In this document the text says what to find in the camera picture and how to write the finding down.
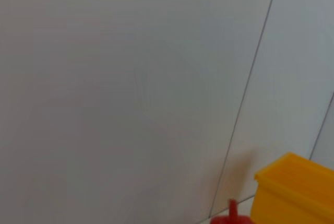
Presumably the yellow plastic bin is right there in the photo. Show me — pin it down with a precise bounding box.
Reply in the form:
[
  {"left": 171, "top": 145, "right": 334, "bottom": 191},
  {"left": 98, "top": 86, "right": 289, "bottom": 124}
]
[{"left": 250, "top": 152, "right": 334, "bottom": 224}]

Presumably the red-orange toy orange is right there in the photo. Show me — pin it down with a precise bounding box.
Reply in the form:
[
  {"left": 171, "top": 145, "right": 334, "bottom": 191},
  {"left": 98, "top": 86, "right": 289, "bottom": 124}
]
[{"left": 210, "top": 199, "right": 253, "bottom": 224}]

